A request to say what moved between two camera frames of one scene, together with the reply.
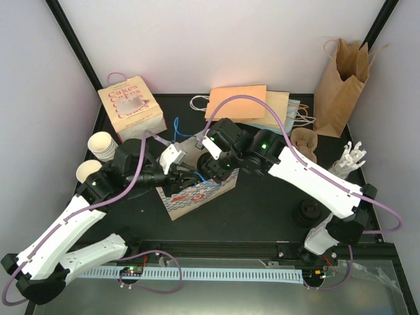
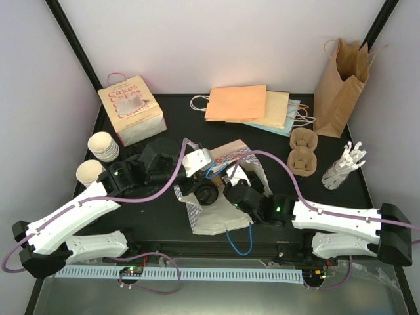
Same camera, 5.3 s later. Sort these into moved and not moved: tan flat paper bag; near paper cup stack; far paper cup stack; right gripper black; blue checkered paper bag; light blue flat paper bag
Moved: blue checkered paper bag; right gripper black
Not moved: light blue flat paper bag; tan flat paper bag; far paper cup stack; near paper cup stack
